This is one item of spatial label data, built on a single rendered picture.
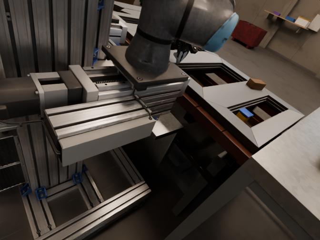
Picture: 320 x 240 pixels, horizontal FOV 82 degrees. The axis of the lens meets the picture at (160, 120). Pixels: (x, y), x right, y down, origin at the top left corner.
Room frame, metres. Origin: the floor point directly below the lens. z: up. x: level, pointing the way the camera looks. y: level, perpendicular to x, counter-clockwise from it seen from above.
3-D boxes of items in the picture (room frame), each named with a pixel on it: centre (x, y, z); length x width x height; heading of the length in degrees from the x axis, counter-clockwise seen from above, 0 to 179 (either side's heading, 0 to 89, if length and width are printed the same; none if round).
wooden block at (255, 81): (1.33, -0.52, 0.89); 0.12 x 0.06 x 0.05; 125
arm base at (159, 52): (0.59, 0.12, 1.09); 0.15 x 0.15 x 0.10
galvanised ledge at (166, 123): (1.13, 0.44, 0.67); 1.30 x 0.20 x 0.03; 52
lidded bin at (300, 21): (9.05, -3.52, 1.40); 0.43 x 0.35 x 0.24; 54
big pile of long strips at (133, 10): (2.23, 0.62, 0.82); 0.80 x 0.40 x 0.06; 142
